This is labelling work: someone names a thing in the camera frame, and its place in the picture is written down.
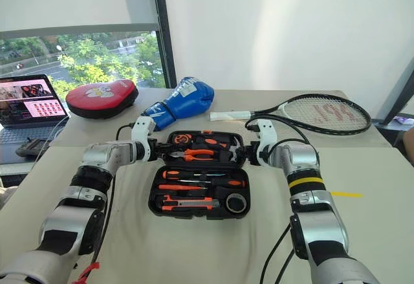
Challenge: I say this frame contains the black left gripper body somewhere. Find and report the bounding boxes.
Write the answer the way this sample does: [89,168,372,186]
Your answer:
[148,138,169,162]

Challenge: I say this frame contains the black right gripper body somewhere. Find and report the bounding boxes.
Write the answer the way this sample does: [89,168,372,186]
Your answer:
[244,144,259,166]

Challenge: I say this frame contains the black orange screwdriver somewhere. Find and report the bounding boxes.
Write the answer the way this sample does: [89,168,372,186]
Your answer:
[175,178,245,189]
[162,169,212,182]

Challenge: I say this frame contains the orange test pen screwdriver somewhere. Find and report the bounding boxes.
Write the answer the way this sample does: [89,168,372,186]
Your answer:
[158,184,208,192]

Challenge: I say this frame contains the black electrical tape roll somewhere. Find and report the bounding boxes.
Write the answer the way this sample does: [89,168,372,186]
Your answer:
[225,192,247,215]

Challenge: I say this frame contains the black orange utility knife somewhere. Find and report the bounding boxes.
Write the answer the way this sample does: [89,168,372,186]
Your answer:
[160,195,221,212]

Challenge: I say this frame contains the black tool case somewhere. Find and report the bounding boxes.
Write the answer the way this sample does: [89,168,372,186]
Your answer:
[147,130,253,222]

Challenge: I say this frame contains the orange black tape measure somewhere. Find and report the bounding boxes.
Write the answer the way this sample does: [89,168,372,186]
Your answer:
[172,133,193,146]

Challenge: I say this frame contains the black white tennis racket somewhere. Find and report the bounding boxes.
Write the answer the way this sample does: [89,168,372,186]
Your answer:
[209,93,373,137]

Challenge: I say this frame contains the blue boxing glove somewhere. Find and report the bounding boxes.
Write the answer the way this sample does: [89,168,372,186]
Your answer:
[139,76,215,133]

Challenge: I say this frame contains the red black focus pad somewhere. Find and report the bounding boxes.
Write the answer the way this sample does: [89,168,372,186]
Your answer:
[65,78,140,120]

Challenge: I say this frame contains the yellow tape strip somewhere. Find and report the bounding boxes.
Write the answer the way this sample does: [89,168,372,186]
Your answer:
[331,191,364,199]

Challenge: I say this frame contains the black handheld controller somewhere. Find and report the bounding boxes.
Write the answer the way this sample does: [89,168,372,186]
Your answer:
[16,138,53,159]

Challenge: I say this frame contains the open grey laptop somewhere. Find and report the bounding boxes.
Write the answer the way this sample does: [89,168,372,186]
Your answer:
[0,73,71,166]

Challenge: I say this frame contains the purple patterned item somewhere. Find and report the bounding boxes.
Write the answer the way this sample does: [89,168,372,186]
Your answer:
[392,115,414,126]

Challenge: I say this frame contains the beige fabric seat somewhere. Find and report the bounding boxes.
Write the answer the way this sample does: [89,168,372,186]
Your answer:
[0,184,19,211]

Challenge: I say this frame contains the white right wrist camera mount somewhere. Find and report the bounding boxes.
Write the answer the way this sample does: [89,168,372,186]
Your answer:
[252,119,279,167]

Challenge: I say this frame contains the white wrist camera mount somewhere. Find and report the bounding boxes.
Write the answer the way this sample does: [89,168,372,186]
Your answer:
[130,116,157,162]
[252,119,279,167]

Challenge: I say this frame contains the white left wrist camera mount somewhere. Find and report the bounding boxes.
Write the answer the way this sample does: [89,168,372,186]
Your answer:
[130,116,157,162]

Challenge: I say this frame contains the orange handled pliers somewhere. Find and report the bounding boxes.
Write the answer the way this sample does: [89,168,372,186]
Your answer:
[168,148,216,162]

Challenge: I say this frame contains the claw hammer black orange handle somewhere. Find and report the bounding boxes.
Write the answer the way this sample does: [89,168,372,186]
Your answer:
[193,137,244,164]

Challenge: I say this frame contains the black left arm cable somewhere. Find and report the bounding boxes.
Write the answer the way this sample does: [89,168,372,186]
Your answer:
[76,121,137,284]

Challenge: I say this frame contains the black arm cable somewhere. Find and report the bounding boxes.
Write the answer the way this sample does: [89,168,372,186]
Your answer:
[76,121,137,284]
[244,118,312,284]

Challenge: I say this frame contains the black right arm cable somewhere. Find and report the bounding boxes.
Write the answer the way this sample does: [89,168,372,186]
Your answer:
[244,118,312,284]

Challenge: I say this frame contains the white thin cable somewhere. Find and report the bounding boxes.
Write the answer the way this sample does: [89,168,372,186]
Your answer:
[34,115,71,162]

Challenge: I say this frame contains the black window frame post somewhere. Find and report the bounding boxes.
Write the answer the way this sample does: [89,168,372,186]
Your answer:
[151,0,177,89]

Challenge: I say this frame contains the red cable tie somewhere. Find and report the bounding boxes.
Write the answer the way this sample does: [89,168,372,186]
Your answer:
[77,262,100,284]

